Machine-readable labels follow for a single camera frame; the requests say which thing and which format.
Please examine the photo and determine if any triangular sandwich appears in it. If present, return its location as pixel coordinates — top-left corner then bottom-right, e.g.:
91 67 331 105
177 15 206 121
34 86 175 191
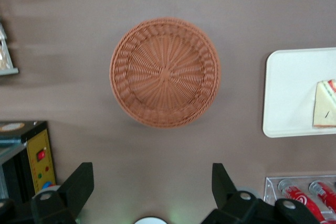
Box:
312 79 336 128

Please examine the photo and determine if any round brown wicker basket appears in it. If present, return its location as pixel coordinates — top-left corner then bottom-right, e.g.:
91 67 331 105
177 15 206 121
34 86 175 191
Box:
109 17 221 129

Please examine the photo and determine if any clear acrylic bottle rack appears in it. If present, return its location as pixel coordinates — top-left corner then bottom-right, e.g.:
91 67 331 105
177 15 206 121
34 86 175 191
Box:
264 175 336 224

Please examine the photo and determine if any metal snack tray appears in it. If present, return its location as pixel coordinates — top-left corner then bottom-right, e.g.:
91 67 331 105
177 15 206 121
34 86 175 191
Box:
0 19 19 77

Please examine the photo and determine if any black food warmer appliance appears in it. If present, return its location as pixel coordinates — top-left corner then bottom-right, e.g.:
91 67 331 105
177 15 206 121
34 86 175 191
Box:
0 121 56 206

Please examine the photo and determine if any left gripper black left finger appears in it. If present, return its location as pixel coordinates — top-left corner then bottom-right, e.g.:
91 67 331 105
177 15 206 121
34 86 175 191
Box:
0 162 95 224

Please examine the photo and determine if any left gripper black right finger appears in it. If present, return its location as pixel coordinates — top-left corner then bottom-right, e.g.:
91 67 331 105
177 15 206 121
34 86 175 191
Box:
202 163 320 224

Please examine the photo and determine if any beige plastic tray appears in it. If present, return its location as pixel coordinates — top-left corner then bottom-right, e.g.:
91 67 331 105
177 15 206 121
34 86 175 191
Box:
262 47 336 138

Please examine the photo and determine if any clear fried snack pack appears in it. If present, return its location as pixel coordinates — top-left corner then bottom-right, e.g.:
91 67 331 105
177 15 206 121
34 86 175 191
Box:
0 41 13 70

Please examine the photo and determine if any red cola bottle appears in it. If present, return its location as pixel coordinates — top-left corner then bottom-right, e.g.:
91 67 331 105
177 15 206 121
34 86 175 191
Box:
309 181 336 214
278 179 326 223

